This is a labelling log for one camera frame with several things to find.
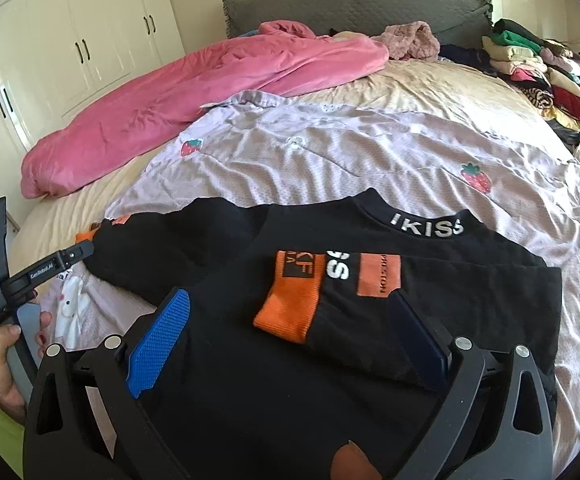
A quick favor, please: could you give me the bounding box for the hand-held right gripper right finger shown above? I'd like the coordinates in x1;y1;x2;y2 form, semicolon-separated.
389;292;556;480

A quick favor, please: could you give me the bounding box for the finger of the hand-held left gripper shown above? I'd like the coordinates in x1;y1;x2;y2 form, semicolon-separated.
59;240;95;273

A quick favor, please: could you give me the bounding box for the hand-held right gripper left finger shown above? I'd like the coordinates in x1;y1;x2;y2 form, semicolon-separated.
22;286;193;480

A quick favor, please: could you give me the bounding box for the black sweater with orange patches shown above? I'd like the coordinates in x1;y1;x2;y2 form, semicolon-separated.
75;187;563;480

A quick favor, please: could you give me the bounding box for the pile of folded clothes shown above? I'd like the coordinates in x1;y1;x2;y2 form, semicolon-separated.
480;18;580;146

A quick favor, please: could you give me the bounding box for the pink quilt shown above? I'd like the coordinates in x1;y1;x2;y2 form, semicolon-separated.
21;21;391;200

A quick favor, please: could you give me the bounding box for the lilac strawberry print blanket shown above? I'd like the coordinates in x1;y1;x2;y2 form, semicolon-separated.
40;90;580;441

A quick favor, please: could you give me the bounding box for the white wardrobe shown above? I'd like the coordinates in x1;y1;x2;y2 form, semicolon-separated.
0;0;186;161

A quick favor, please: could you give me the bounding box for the bed with beige sheet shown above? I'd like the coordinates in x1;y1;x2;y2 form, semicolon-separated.
7;57;576;281

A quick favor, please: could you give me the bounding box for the dark navy garment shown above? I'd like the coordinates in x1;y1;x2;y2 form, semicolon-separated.
439;44;491;68

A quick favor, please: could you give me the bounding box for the pink fluffy garment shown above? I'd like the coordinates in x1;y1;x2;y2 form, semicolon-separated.
372;21;441;61

